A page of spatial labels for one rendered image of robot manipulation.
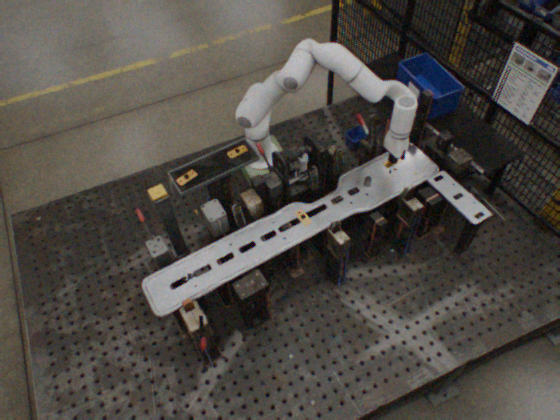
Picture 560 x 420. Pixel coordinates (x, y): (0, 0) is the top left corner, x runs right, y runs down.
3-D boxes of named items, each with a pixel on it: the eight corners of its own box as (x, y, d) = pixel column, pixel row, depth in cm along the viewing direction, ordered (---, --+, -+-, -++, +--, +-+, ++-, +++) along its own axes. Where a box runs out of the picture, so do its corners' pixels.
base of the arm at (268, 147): (239, 146, 256) (234, 122, 240) (273, 137, 258) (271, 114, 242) (247, 173, 246) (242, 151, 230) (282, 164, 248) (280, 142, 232)
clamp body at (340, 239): (334, 290, 216) (338, 250, 188) (319, 270, 222) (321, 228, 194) (350, 280, 218) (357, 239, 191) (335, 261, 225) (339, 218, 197)
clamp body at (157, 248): (170, 301, 216) (150, 261, 187) (161, 283, 222) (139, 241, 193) (190, 291, 219) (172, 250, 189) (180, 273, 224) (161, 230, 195)
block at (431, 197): (417, 243, 229) (430, 208, 206) (402, 227, 235) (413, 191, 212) (433, 234, 231) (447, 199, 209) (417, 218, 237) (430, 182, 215)
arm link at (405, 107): (392, 116, 198) (388, 131, 193) (398, 90, 187) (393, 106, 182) (413, 120, 196) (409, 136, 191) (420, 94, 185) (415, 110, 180)
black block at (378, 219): (371, 266, 223) (379, 231, 199) (357, 249, 228) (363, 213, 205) (385, 258, 225) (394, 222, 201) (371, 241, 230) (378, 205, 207)
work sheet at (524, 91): (528, 128, 209) (562, 67, 184) (488, 99, 220) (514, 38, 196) (532, 126, 209) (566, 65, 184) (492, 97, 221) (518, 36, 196)
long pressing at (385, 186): (160, 326, 179) (159, 324, 177) (138, 280, 190) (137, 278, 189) (442, 171, 217) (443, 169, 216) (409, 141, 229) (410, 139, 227)
